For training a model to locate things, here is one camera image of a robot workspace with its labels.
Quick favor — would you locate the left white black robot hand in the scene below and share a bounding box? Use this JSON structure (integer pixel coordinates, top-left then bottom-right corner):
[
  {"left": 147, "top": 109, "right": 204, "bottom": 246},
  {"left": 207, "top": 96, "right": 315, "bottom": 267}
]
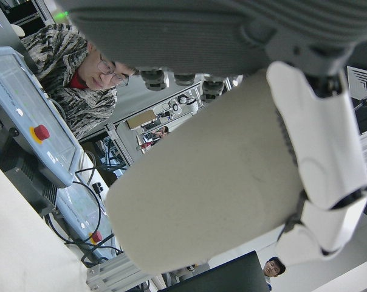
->
[{"left": 54, "top": 0, "right": 367, "bottom": 265}]

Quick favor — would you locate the brown cardboard box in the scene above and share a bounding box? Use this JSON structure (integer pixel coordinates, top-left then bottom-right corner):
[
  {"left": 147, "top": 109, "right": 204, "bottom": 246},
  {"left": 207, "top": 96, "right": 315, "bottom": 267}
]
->
[{"left": 127, "top": 109, "right": 157, "bottom": 130}]

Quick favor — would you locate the person in camouflage jacket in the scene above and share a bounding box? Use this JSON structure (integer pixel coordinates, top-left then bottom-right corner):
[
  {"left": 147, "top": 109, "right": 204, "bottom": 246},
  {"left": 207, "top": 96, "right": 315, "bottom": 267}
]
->
[{"left": 18, "top": 23, "right": 139, "bottom": 142}]

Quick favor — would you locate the white ceiling air vent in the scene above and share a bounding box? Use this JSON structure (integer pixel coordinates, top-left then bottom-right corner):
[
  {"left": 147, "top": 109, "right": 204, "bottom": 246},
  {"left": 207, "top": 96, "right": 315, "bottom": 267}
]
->
[{"left": 346, "top": 65, "right": 367, "bottom": 107}]

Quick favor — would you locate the teach pendant with wrinkled film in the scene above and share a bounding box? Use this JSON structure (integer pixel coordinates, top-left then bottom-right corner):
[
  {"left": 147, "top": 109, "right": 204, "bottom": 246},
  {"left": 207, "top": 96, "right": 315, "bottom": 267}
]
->
[{"left": 0, "top": 46, "right": 81, "bottom": 189}]

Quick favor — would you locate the black laptop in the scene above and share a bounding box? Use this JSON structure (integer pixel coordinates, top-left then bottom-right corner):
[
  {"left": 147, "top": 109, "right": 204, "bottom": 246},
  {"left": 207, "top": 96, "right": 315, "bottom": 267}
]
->
[{"left": 0, "top": 4, "right": 31, "bottom": 66}]

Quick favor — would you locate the grey blue teach pendant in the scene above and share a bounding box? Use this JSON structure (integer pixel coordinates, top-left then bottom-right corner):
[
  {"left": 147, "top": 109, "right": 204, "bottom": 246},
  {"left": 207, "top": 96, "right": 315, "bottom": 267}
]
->
[{"left": 56, "top": 181, "right": 125, "bottom": 259}]

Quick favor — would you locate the grey electronics box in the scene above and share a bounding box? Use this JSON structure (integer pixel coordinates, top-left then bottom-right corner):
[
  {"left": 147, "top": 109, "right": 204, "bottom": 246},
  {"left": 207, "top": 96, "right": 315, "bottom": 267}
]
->
[{"left": 5, "top": 145, "right": 60, "bottom": 214}]

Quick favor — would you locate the black monitor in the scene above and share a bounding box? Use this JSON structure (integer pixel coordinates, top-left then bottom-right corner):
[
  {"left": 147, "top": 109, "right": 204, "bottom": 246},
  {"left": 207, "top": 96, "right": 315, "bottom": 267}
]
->
[{"left": 162, "top": 251, "right": 271, "bottom": 292}]

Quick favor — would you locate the person with black hair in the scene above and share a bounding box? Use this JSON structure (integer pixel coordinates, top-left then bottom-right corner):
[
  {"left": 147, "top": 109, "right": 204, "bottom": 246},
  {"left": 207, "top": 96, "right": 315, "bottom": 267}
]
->
[{"left": 262, "top": 256, "right": 287, "bottom": 292}]

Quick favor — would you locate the white table cover sheet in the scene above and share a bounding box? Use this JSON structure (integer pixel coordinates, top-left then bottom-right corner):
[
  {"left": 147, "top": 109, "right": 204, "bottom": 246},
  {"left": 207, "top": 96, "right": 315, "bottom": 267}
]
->
[{"left": 0, "top": 158, "right": 87, "bottom": 292}]

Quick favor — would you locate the aluminium profile post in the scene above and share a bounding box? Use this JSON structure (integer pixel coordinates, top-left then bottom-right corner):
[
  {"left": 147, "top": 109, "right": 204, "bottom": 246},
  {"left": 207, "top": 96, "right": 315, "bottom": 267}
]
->
[{"left": 85, "top": 251, "right": 160, "bottom": 292}]

